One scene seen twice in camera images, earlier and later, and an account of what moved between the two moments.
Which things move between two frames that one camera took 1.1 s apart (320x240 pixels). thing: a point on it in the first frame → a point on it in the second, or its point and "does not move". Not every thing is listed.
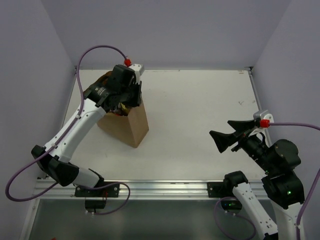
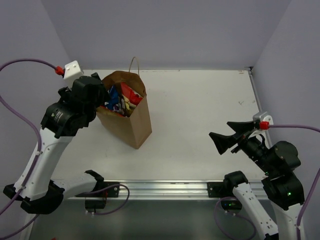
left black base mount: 109,191 does not move
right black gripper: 223,140 does not move
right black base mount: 216,189 does not move
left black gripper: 136,93 → 99,89
